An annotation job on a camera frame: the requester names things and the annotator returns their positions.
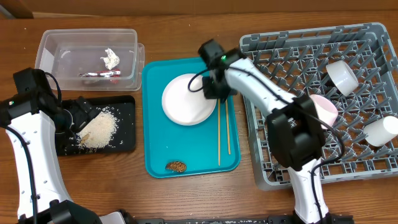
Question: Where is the wooden chopstick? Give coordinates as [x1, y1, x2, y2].
[225, 99, 231, 155]
[217, 99, 221, 166]

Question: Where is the white round plate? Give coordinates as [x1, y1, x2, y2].
[162, 73, 217, 126]

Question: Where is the red snack wrapper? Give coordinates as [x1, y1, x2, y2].
[78, 70, 121, 78]

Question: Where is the white napkin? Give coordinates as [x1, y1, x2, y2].
[101, 48, 120, 70]

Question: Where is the brown food scrap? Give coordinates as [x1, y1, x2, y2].
[165, 161, 187, 173]

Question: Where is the beige bowl with crumbs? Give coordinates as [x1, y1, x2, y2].
[310, 95, 338, 127]

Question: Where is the grey bowl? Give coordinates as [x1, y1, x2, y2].
[326, 60, 359, 96]

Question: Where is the white paper cup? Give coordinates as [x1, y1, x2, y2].
[363, 116, 397, 147]

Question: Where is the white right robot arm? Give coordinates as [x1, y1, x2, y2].
[198, 49, 329, 223]

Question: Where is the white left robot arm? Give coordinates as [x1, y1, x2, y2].
[1, 93, 101, 223]

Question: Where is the grey dishwasher rack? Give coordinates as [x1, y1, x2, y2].
[239, 23, 397, 184]

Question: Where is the pile of rice crumbs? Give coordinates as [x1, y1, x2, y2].
[77, 106, 119, 150]

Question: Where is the black rectangular tray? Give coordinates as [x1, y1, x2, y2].
[55, 95, 136, 156]

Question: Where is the clear plastic bin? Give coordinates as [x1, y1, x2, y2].
[35, 29, 145, 91]

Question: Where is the teal plastic tray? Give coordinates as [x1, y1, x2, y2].
[142, 57, 241, 179]

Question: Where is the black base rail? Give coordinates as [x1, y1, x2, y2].
[93, 210, 355, 224]

